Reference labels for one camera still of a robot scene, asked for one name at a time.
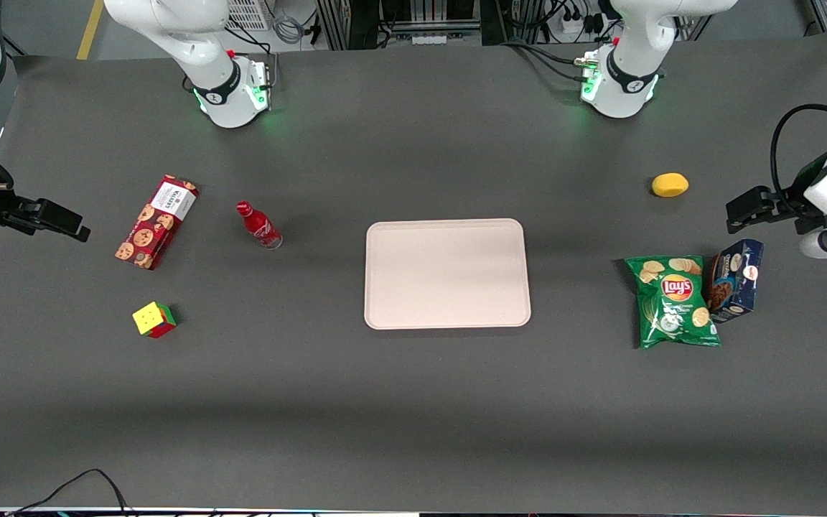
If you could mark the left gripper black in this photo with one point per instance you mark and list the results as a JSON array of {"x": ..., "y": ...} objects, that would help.
[{"x": 798, "y": 188}]

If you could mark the red coke bottle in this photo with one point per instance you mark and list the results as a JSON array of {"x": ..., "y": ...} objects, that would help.
[{"x": 259, "y": 226}]

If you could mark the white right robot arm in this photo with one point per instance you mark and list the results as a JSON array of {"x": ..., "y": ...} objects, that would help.
[{"x": 191, "y": 43}]

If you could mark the pale pink plastic tray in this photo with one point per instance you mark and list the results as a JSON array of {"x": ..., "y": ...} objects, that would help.
[{"x": 447, "y": 274}]

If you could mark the blue cookie box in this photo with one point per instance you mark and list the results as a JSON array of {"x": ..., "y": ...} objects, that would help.
[{"x": 736, "y": 280}]

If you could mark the yellow lemon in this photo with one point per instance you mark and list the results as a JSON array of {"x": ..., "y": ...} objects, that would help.
[{"x": 670, "y": 185}]

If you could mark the red cookie box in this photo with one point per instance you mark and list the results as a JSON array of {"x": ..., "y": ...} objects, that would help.
[{"x": 155, "y": 222}]

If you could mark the green Lays chips bag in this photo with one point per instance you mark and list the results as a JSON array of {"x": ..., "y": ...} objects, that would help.
[{"x": 674, "y": 305}]

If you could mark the colourful puzzle cube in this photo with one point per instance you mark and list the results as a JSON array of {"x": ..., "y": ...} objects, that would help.
[{"x": 153, "y": 319}]

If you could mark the yellow floor tape strip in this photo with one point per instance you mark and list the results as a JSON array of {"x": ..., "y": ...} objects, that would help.
[{"x": 89, "y": 32}]

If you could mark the white power strip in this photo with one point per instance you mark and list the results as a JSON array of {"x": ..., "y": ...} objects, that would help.
[{"x": 578, "y": 23}]

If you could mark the white perforated box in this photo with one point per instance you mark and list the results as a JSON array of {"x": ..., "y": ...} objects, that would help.
[{"x": 247, "y": 13}]

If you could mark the black equipment rack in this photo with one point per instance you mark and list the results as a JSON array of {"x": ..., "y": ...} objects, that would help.
[{"x": 356, "y": 21}]

